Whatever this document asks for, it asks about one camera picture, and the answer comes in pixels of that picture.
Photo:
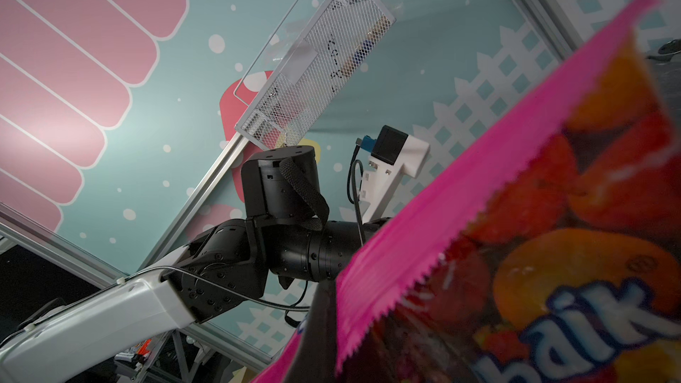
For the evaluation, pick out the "white wire wall basket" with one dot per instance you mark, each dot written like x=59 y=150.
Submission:
x=333 y=44

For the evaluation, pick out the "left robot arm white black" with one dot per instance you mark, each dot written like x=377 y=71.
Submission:
x=211 y=275

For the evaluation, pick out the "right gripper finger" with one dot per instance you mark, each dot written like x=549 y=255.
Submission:
x=315 y=359

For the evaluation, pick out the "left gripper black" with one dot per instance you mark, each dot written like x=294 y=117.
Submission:
x=288 y=220

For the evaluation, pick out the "large pink mixed candy bag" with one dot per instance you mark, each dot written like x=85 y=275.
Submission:
x=549 y=251

